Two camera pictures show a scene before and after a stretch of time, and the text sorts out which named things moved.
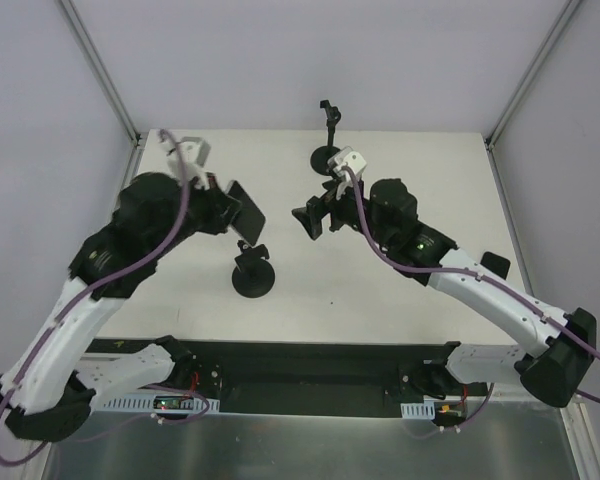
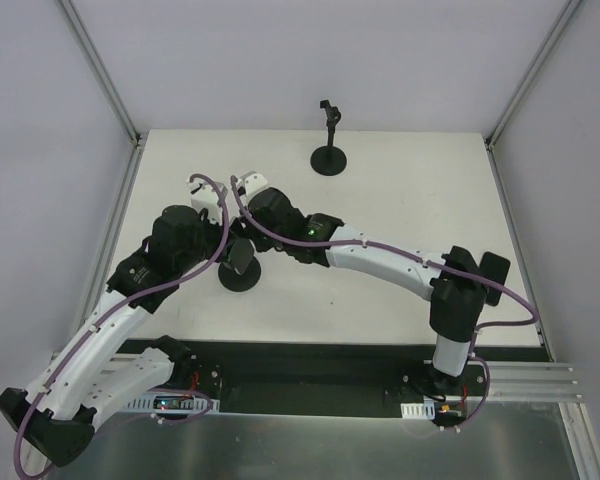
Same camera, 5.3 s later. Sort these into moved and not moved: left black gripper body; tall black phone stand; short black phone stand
Moved: short black phone stand; left black gripper body
Not moved: tall black phone stand
